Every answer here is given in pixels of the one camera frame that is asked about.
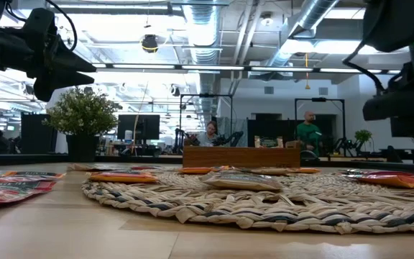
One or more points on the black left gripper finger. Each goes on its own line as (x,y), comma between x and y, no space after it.
(67,59)
(59,82)

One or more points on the red strawberry tea packet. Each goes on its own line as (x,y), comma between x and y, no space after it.
(372,172)
(5,180)
(147,167)
(9,196)

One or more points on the orange tea packet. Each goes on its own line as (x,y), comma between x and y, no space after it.
(309,170)
(34,175)
(200,170)
(397,181)
(124,177)

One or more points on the black background robot arm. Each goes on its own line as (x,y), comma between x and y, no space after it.
(234,138)

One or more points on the black desk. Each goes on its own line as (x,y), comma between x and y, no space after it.
(408,151)

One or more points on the black computer monitor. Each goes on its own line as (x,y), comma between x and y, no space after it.
(401,128)
(146,126)

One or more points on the bushy plant in black pot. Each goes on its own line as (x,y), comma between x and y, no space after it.
(81,115)

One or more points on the small green potted plant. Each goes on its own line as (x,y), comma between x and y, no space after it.
(363,136)

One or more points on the black partition panel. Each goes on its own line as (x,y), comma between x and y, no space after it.
(36,133)

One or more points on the black hanging round device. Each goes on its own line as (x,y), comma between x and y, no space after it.
(149,42)

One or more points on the black partition screen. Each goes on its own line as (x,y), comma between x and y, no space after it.
(264,127)

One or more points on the round white lamp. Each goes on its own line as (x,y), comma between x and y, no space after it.
(266,19)

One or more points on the wooden compartment caddy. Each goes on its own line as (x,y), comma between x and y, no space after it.
(241,157)

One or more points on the round woven placemat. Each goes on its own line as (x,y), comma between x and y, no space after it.
(228,208)

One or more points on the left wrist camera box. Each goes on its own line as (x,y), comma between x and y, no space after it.
(38,23)

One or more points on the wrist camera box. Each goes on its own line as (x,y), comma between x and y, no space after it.
(394,21)
(38,23)

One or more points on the grey wall vent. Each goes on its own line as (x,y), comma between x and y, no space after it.
(323,91)
(269,90)

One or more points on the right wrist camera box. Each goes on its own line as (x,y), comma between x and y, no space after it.
(394,21)

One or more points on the silver spiral air duct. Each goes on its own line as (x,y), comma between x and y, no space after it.
(315,12)

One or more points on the silver ribbed air duct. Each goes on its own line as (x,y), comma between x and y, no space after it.
(203,32)

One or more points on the long strip light rail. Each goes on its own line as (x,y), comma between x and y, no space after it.
(210,67)

